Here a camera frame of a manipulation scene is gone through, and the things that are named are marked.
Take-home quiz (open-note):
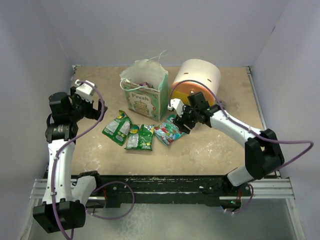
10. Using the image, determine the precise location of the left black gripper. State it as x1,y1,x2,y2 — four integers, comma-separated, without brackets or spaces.
68,87,107,123

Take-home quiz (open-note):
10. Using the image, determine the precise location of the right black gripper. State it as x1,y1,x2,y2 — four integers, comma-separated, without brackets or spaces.
173,103,199,134

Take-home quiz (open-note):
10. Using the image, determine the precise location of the teal mint blossom Fox's packet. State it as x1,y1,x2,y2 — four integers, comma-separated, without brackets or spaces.
154,114,185,146

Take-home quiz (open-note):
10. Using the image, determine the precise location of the green cake paper bag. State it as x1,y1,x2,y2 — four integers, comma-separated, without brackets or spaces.
119,50,169,122

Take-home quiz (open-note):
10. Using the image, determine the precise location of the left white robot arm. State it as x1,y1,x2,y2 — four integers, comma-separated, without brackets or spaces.
32,80,108,234

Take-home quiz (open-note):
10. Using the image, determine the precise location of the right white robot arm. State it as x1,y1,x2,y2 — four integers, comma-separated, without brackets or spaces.
167,92,285,196

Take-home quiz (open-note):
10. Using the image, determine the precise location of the green Fox's back-side packet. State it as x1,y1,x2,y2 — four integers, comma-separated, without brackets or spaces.
102,110,132,146

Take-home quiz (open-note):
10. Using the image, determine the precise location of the cream round drawer cabinet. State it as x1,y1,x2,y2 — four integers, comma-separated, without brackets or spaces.
169,59,221,106

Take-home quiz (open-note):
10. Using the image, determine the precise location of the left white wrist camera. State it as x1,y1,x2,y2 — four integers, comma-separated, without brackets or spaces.
74,79,96,103

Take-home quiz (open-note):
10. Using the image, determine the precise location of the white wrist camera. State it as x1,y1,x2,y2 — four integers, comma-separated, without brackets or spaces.
167,98,185,118
74,79,96,103

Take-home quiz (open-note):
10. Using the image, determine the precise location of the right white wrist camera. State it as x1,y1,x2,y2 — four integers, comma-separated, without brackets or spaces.
167,98,185,118

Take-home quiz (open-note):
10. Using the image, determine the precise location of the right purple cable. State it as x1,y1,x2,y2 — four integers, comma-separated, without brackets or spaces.
168,79,314,215

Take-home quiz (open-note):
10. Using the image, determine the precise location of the purple cable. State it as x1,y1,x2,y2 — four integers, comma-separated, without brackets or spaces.
49,79,136,240
168,79,314,215

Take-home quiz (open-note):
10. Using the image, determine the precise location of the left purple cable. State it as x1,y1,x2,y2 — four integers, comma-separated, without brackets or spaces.
49,79,136,240

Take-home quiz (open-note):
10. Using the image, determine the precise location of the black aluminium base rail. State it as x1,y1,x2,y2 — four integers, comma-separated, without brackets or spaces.
29,171,293,208

